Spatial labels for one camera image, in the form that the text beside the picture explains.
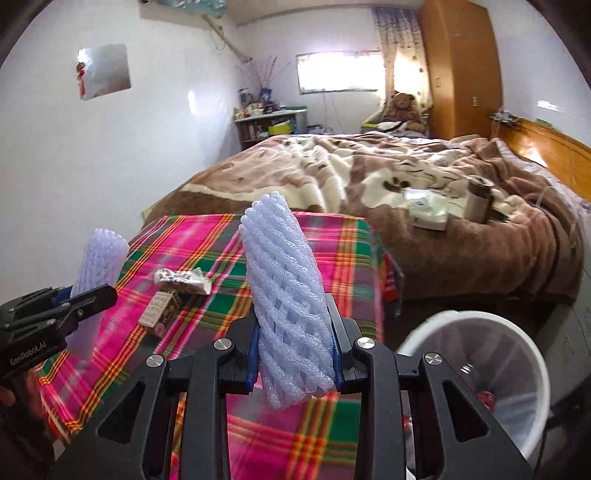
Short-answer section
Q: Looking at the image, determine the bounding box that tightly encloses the patterned snack wrapper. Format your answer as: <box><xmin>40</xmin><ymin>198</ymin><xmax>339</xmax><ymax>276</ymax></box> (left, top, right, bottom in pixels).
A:
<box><xmin>153</xmin><ymin>267</ymin><xmax>212</xmax><ymax>295</ymax></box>

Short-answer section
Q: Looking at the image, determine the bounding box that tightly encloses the silver wall poster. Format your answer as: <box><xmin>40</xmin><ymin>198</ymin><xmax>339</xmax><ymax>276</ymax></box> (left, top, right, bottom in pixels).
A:
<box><xmin>76</xmin><ymin>44</ymin><xmax>131</xmax><ymax>101</ymax></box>

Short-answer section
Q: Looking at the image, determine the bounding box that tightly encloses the small white foam net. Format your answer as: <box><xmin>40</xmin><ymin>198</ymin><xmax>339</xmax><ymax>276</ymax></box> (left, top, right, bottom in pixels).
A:
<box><xmin>66</xmin><ymin>229</ymin><xmax>129</xmax><ymax>362</ymax></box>

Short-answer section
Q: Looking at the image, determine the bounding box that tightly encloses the cluttered shelf desk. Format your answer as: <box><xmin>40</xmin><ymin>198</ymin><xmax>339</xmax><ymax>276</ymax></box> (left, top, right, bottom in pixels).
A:
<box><xmin>233</xmin><ymin>88</ymin><xmax>308</xmax><ymax>150</ymax></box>

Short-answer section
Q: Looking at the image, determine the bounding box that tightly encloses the small red white box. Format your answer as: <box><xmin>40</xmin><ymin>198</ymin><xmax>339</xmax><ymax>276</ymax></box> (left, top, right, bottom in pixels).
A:
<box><xmin>138</xmin><ymin>290</ymin><xmax>181</xmax><ymax>339</ymax></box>

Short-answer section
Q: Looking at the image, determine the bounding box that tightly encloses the wooden headboard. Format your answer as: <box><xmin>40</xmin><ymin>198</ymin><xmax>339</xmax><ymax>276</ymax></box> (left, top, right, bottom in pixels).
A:
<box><xmin>491</xmin><ymin>119</ymin><xmax>591</xmax><ymax>201</ymax></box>

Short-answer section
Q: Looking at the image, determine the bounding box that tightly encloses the brown teddy bear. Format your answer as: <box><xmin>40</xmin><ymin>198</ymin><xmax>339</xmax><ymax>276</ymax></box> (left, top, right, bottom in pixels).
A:
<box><xmin>382</xmin><ymin>92</ymin><xmax>427</xmax><ymax>134</ymax></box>

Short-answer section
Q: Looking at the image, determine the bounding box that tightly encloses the plaid pink green cloth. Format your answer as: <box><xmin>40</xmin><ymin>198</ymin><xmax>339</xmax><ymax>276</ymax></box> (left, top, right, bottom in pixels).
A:
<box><xmin>35</xmin><ymin>211</ymin><xmax>408</xmax><ymax>480</ymax></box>

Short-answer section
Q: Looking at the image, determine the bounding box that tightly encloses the brown beige blanket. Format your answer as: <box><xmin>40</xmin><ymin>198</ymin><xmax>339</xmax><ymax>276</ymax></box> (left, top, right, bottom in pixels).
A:
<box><xmin>146</xmin><ymin>133</ymin><xmax>584</xmax><ymax>303</ymax></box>

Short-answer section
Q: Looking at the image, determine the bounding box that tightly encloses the brown thermos cup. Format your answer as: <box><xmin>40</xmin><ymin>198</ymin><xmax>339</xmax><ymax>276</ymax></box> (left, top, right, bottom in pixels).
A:
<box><xmin>464</xmin><ymin>175</ymin><xmax>494</xmax><ymax>224</ymax></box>

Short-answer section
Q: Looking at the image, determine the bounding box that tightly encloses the dried branches vase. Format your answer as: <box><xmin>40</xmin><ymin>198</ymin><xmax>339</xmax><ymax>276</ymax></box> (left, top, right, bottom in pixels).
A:
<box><xmin>239</xmin><ymin>55</ymin><xmax>293</xmax><ymax>102</ymax></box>

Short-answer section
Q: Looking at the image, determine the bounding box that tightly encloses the white trash bin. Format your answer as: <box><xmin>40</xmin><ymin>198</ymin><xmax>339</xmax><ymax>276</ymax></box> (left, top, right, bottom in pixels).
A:
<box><xmin>398</xmin><ymin>310</ymin><xmax>551</xmax><ymax>461</ymax></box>

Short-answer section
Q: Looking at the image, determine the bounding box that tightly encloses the wooden wardrobe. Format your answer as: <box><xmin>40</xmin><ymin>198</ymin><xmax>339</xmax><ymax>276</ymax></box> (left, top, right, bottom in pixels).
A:
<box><xmin>419</xmin><ymin>0</ymin><xmax>503</xmax><ymax>139</ymax></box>

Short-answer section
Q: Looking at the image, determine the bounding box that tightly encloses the window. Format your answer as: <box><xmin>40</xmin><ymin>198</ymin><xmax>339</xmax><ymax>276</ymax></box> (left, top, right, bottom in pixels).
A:
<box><xmin>297</xmin><ymin>51</ymin><xmax>385</xmax><ymax>94</ymax></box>

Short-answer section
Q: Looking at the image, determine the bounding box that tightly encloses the large white foam net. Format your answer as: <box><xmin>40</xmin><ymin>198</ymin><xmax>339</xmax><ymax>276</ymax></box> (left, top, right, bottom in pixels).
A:
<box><xmin>238</xmin><ymin>191</ymin><xmax>337</xmax><ymax>410</ymax></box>

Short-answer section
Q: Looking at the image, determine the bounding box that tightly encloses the wall air conditioner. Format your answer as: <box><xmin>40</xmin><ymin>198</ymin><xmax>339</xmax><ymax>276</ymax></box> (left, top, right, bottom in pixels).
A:
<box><xmin>142</xmin><ymin>0</ymin><xmax>228</xmax><ymax>19</ymax></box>

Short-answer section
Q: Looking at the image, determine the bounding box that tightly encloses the floral curtain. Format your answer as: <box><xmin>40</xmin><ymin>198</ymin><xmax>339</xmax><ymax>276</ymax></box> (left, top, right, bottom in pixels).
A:
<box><xmin>372</xmin><ymin>7</ymin><xmax>433</xmax><ymax>112</ymax></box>

